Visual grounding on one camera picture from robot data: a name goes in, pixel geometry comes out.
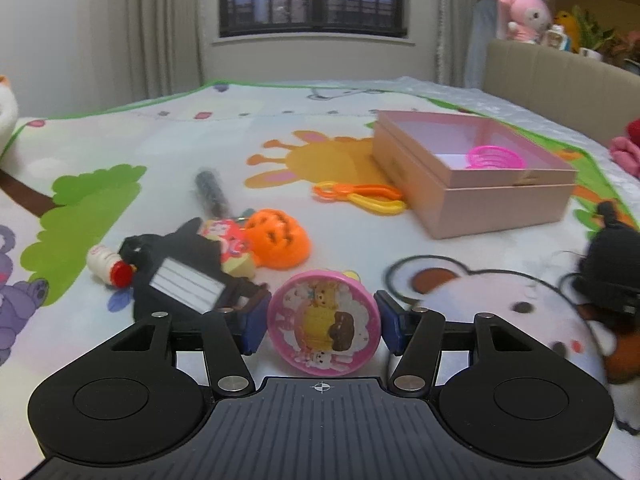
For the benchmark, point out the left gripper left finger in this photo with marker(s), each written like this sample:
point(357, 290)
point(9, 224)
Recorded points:
point(225, 337)

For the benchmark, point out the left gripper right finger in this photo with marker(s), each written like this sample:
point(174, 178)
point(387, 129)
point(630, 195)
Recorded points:
point(416, 337)

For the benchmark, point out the black plush toy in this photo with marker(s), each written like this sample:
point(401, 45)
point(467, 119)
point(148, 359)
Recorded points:
point(615, 248)

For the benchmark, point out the black luggage tag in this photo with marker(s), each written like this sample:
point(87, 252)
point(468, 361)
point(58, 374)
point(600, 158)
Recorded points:
point(181, 274)

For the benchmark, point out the yellow hello kitty camera toy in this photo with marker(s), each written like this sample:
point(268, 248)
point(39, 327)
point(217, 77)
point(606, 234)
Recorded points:
point(235, 257)

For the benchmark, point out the pink round cartoon tin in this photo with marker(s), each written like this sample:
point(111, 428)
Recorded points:
point(324, 323)

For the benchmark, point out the orange toy helmet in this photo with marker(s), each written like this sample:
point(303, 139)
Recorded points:
point(276, 240)

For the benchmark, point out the black item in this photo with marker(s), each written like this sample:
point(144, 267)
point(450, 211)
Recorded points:
point(211, 195)

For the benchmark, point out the orange yellow toy tongs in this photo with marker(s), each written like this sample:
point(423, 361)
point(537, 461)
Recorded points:
point(374, 198)

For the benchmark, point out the pink plastic basket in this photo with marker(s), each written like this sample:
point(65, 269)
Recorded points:
point(493, 157)

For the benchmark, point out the pink knitted cloth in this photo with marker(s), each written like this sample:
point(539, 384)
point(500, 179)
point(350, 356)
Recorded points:
point(625, 154)

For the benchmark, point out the red cloth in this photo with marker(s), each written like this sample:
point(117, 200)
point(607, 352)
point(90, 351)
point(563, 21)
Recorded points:
point(633, 131)

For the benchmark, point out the pink cardboard box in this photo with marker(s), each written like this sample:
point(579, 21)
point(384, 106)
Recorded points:
point(425, 155)

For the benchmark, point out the beige upholstered headboard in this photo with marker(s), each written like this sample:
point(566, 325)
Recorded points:
point(591, 97)

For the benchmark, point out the cartoon animal play mat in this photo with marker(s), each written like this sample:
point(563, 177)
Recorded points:
point(100, 178)

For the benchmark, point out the potted green plant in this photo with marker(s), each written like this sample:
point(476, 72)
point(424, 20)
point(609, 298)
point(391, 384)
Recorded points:
point(609, 45)

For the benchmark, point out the yellow plush toy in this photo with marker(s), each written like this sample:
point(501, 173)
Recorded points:
point(571, 28)

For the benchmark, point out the pink plush doll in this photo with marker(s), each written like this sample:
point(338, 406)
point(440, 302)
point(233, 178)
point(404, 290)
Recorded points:
point(522, 20)

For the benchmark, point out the white orange fleece blanket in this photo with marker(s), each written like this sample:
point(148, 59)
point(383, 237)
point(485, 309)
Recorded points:
point(9, 113)

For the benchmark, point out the beige curtain left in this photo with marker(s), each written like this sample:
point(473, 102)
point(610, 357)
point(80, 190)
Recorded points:
point(145, 49)

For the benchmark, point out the beige curtain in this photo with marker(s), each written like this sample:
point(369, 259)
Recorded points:
point(463, 31)
point(145, 49)

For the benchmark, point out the beige curtain right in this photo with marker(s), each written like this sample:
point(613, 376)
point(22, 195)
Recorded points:
point(463, 31)

